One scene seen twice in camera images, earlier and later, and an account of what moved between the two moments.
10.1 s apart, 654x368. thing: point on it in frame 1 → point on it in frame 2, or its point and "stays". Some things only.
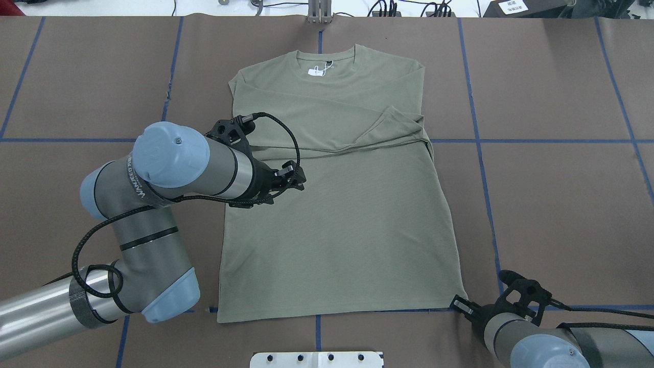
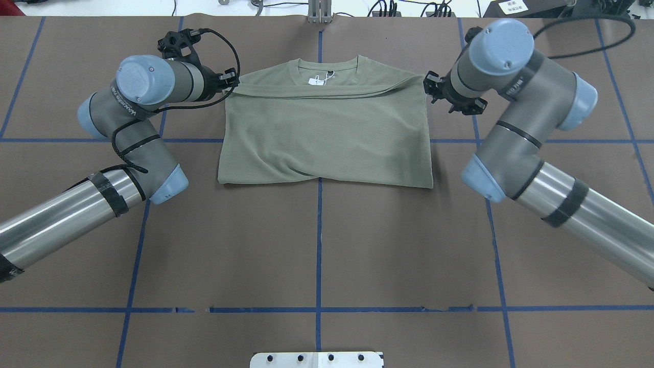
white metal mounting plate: x=349 y=359 stays
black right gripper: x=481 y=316 → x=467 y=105
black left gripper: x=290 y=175 → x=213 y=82
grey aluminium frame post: x=320 y=12 stays
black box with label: x=528 y=8 stays
